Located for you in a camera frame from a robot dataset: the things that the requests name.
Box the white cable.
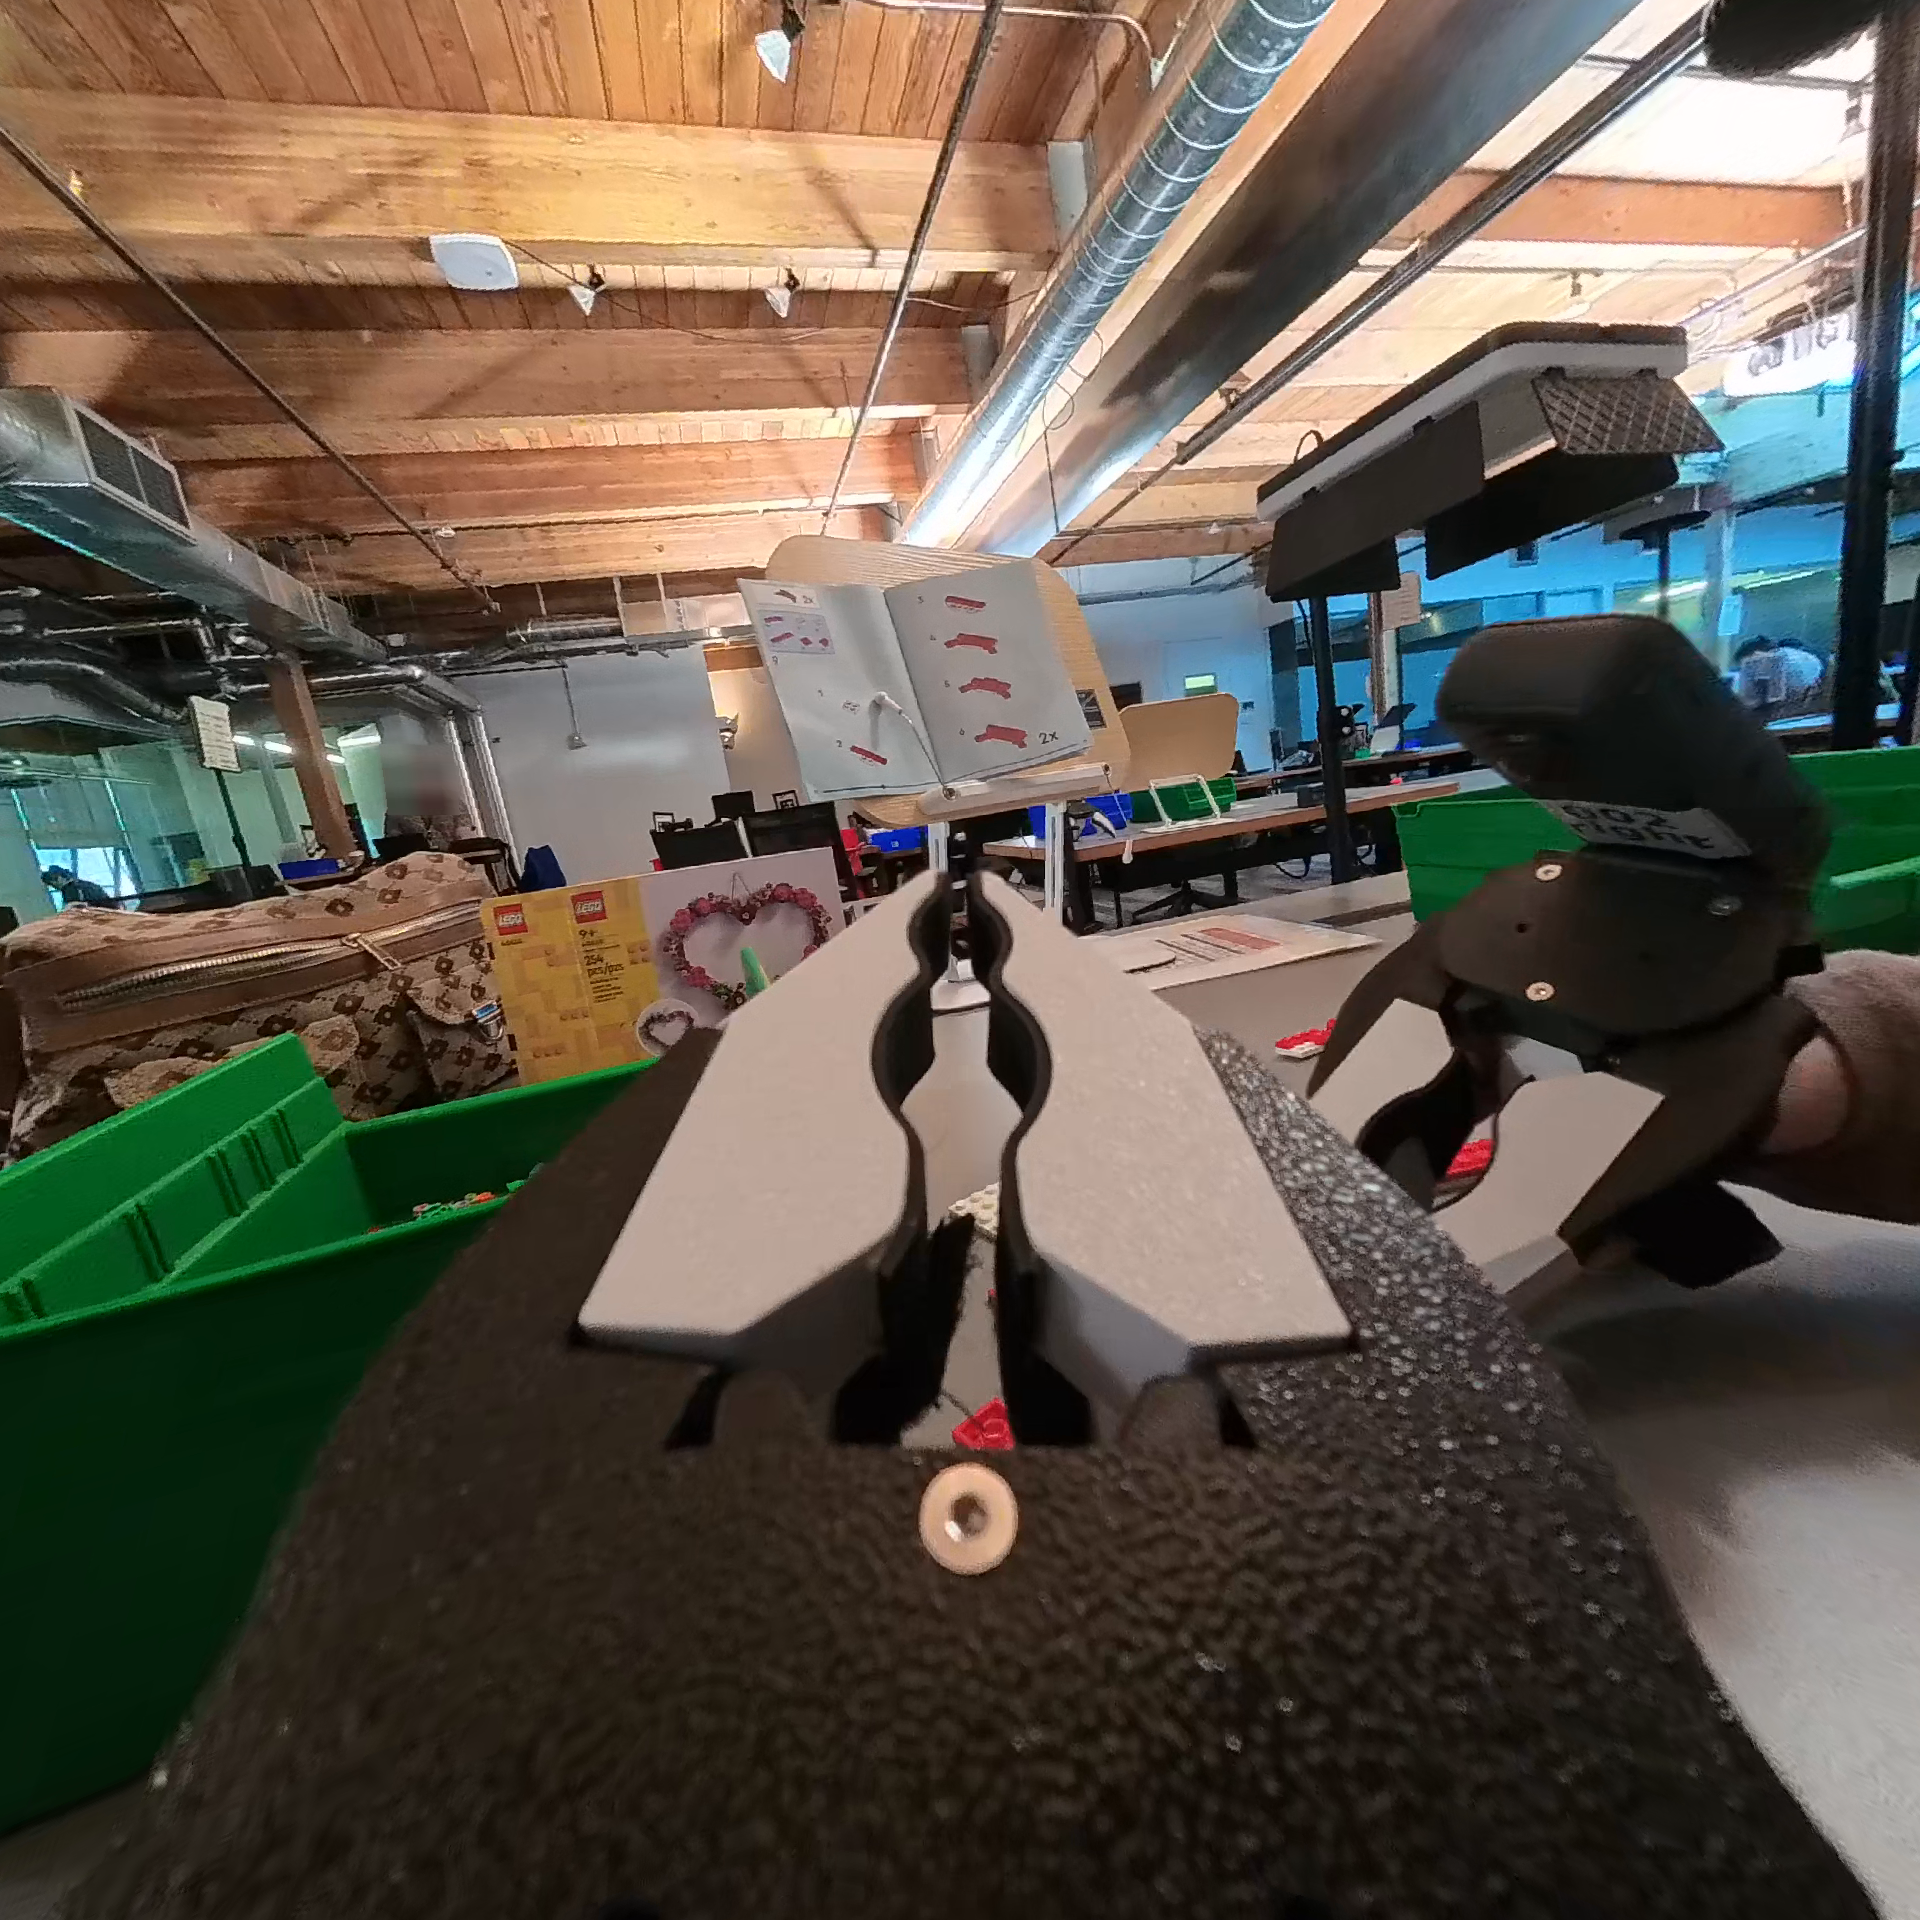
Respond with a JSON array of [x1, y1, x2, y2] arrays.
[[835, 691, 966, 799]]

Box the brown flower patterned bag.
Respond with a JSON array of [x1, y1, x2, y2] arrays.
[[0, 851, 522, 1166]]

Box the black and white overhead panel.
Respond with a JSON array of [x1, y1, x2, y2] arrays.
[[1253, 321, 1727, 603]]

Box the silver spiral air duct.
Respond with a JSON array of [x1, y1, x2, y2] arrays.
[[895, 0, 1339, 553]]

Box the long wooden work table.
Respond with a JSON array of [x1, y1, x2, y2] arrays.
[[981, 775, 1459, 903]]

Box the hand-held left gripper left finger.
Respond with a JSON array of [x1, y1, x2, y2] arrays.
[[576, 870, 978, 1450]]

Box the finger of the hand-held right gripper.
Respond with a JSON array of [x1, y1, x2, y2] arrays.
[[1354, 1042, 1519, 1211], [1303, 927, 1453, 1100]]

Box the large green plastic bin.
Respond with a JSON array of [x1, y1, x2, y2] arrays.
[[0, 1056, 669, 1837]]

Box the loose lego pieces pile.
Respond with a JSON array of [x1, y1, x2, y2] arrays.
[[364, 1183, 529, 1237]]

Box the wooden chair back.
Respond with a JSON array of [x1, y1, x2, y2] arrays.
[[1115, 691, 1246, 793]]

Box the printed paper sheet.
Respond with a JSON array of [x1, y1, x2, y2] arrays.
[[1105, 916, 1383, 978]]

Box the yellow lego set box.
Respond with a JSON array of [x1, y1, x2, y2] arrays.
[[480, 846, 851, 1092]]

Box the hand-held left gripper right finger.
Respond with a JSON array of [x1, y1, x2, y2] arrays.
[[971, 873, 1356, 1450]]

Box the open lego instruction booklet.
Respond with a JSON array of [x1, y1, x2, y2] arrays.
[[735, 563, 1095, 806]]

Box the grey ventilation duct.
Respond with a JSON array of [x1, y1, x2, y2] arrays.
[[0, 385, 503, 752]]

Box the wooden book stand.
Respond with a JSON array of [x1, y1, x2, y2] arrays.
[[762, 535, 1130, 940]]

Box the black metal pole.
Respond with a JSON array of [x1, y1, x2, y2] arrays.
[[1832, 0, 1920, 752]]

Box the person's right hand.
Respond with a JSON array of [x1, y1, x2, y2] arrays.
[[1723, 948, 1920, 1220]]

